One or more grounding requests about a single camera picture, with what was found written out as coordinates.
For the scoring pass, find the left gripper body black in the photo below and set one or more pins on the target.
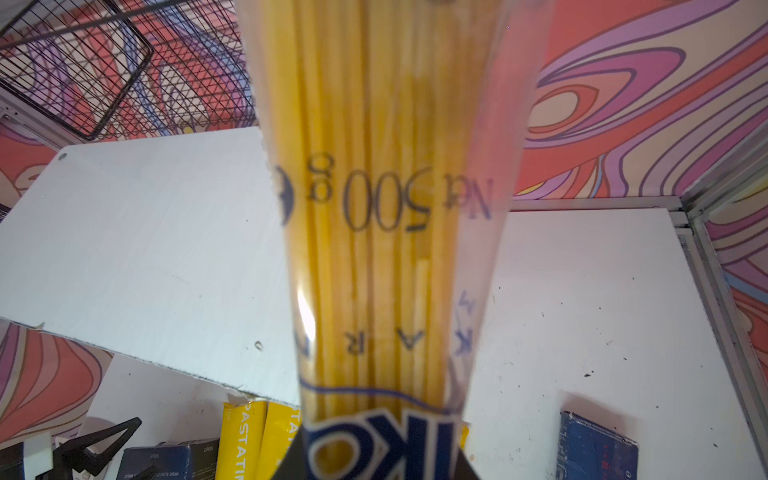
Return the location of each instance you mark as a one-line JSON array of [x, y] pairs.
[[30, 459]]

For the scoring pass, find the blue Barilla rigatoni box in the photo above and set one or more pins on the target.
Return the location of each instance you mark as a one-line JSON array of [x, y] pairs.
[[186, 460]]

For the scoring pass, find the blue clear spaghetti bag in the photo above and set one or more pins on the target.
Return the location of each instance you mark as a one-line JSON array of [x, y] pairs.
[[394, 130]]

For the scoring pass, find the blue Barilla spaghetti box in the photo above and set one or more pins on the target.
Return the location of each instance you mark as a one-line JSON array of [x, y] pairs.
[[588, 451]]

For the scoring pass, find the white two-tier shelf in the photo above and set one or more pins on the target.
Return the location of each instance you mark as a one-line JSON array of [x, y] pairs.
[[166, 250]]

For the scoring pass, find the yellow Pastatime bag left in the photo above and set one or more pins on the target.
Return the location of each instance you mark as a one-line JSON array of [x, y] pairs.
[[240, 440]]

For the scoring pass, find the yellow pastatime bag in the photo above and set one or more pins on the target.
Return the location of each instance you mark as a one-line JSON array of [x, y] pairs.
[[281, 426], [240, 440]]

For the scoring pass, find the yellow Pastatime bag right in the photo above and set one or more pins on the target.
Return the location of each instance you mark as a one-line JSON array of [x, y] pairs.
[[281, 426]]

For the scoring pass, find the black wire basket back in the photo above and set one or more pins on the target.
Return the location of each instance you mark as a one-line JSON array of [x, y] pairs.
[[114, 70]]

